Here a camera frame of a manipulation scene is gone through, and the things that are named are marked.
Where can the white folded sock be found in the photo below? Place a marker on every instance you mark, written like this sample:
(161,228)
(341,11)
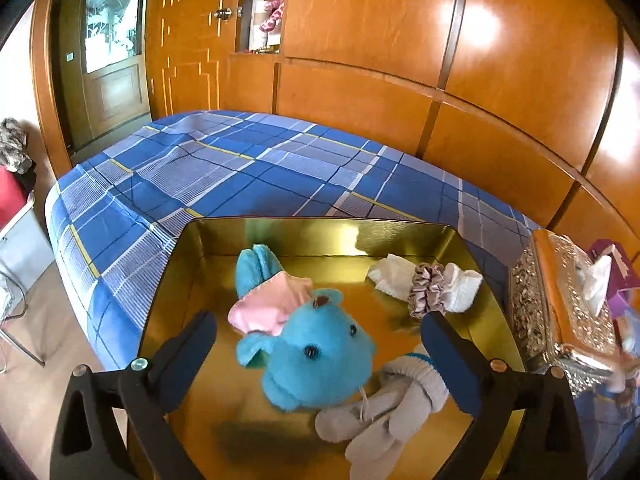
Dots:
(393,276)

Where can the small red white doll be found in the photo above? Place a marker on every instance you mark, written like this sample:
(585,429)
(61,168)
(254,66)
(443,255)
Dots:
(624,381)

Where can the wooden door with glass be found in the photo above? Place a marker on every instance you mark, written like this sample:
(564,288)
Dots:
(98,67)

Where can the blue plaid bed sheet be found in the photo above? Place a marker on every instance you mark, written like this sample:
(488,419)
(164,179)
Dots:
(147,232)

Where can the silver door handle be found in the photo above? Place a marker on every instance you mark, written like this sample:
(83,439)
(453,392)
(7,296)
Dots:
(223,14)

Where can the pink flowers in niche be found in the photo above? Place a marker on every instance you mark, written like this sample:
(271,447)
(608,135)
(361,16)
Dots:
(274,10)

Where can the blue plush elephant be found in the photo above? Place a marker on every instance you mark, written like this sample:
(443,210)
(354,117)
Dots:
(313,353)

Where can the silver ornate tissue box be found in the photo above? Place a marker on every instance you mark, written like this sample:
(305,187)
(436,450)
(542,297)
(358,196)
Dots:
(551,319)

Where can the mauve satin scrunchie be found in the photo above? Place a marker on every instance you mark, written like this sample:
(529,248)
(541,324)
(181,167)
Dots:
(427,291)

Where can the gold metal tray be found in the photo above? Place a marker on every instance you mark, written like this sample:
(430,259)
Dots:
(226,424)

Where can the purple cardboard box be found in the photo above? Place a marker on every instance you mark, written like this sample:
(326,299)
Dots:
(623,284)

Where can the red and white chair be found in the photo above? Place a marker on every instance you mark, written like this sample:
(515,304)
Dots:
(15,162)

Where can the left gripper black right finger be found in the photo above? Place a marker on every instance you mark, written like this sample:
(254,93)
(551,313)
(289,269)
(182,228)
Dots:
(534,414)

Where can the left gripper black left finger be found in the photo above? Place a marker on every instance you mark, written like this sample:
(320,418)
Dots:
(87,442)

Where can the white tissue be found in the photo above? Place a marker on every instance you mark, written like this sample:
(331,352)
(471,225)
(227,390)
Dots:
(595,285)

